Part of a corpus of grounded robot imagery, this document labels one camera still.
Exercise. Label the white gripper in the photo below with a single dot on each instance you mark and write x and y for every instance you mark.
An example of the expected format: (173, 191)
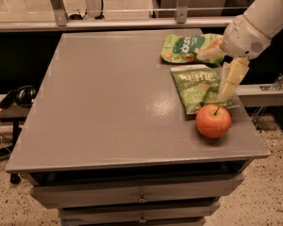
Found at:
(244, 39)

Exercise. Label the green jalapeno kettle chip bag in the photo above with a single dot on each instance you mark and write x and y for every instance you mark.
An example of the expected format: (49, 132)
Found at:
(197, 86)

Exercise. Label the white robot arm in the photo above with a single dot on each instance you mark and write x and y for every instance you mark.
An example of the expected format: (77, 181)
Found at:
(265, 15)

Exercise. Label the green snack bag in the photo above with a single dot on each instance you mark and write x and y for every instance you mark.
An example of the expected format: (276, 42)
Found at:
(183, 49)

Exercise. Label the red apple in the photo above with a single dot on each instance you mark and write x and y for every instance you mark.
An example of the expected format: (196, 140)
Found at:
(213, 121)

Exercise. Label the grey lower drawer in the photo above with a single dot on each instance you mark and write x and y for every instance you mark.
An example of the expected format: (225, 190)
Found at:
(140, 214)

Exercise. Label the grey drawer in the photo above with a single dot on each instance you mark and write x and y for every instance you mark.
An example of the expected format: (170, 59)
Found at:
(140, 214)
(137, 191)

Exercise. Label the black headphones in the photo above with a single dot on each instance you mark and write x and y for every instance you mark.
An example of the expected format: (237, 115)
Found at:
(23, 97)

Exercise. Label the grey top drawer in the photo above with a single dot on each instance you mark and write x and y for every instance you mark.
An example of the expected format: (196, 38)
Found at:
(137, 191)

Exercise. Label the metal window frame rail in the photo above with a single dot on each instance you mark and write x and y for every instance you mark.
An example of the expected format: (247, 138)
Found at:
(97, 15)

